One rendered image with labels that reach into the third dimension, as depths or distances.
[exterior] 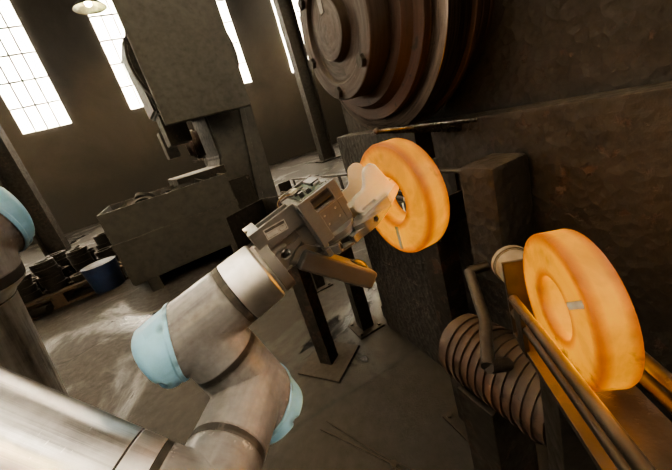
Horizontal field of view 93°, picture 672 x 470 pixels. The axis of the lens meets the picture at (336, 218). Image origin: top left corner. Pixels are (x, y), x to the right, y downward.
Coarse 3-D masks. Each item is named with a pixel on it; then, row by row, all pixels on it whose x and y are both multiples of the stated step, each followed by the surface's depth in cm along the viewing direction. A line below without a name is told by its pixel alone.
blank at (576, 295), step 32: (544, 256) 33; (576, 256) 28; (544, 288) 36; (576, 288) 27; (608, 288) 26; (544, 320) 37; (576, 320) 29; (608, 320) 26; (576, 352) 30; (608, 352) 26; (640, 352) 25; (608, 384) 27
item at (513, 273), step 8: (504, 264) 41; (512, 264) 41; (520, 264) 41; (504, 272) 41; (512, 272) 41; (520, 272) 41; (504, 280) 42; (512, 280) 41; (520, 280) 41; (512, 288) 42; (520, 288) 41; (520, 296) 42; (528, 304) 42; (512, 320) 43; (512, 328) 43
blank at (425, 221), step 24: (384, 144) 40; (408, 144) 39; (384, 168) 42; (408, 168) 38; (432, 168) 38; (408, 192) 39; (432, 192) 37; (408, 216) 41; (432, 216) 37; (408, 240) 43; (432, 240) 40
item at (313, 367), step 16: (256, 208) 128; (272, 208) 130; (240, 224) 121; (240, 240) 120; (304, 272) 122; (304, 288) 122; (304, 304) 125; (320, 304) 129; (320, 320) 128; (320, 336) 128; (320, 352) 133; (336, 352) 136; (352, 352) 136; (304, 368) 135; (320, 368) 132; (336, 368) 130
